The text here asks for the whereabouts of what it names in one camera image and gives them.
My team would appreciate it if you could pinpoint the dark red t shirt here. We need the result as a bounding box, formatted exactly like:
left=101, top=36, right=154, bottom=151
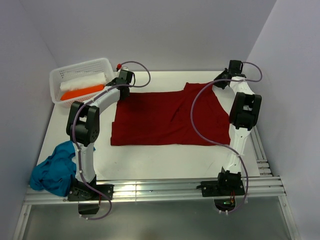
left=110, top=83, right=231, bottom=146

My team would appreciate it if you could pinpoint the white plastic basket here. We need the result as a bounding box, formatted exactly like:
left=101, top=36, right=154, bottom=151
left=49, top=58, right=115, bottom=108

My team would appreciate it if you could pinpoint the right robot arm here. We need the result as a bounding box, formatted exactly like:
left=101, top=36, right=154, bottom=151
left=214, top=60, right=262, bottom=195

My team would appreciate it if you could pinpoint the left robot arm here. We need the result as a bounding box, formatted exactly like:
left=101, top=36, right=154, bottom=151
left=66, top=68, right=136, bottom=201

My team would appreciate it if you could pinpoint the rolled white t shirt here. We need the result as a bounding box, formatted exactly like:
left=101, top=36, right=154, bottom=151
left=60, top=72, right=108, bottom=92

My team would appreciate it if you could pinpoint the rolled orange t shirt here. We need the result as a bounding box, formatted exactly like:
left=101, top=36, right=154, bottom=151
left=60, top=84, right=105, bottom=101

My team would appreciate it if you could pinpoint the teal blue t shirt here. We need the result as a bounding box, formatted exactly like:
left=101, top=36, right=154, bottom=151
left=29, top=140, right=97, bottom=198

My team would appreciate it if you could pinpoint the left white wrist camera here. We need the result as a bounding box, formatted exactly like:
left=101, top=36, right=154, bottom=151
left=116, top=63, right=129, bottom=72

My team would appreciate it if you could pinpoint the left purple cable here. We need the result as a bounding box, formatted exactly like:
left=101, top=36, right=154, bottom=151
left=71, top=60, right=152, bottom=221

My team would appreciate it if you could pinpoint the purple cable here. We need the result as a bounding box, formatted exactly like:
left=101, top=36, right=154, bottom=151
left=190, top=61, right=263, bottom=214
left=71, top=60, right=152, bottom=221

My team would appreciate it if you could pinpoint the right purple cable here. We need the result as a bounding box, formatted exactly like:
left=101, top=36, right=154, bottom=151
left=190, top=61, right=263, bottom=214

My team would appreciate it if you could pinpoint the right side aluminium rail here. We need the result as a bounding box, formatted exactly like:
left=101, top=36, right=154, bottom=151
left=231, top=69, right=276, bottom=177

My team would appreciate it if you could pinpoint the aluminium rail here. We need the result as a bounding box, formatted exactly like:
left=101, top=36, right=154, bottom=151
left=231, top=69, right=276, bottom=177
left=22, top=176, right=286, bottom=205

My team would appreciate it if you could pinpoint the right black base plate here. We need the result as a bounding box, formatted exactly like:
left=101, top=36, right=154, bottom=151
left=196, top=180, right=245, bottom=197

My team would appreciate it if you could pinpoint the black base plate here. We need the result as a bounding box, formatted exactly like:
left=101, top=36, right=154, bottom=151
left=67, top=184, right=114, bottom=202
left=196, top=180, right=245, bottom=197

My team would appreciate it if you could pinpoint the front aluminium rail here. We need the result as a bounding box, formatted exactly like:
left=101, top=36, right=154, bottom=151
left=22, top=176, right=286, bottom=205

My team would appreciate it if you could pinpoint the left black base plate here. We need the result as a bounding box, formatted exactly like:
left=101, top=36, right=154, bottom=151
left=67, top=184, right=114, bottom=202

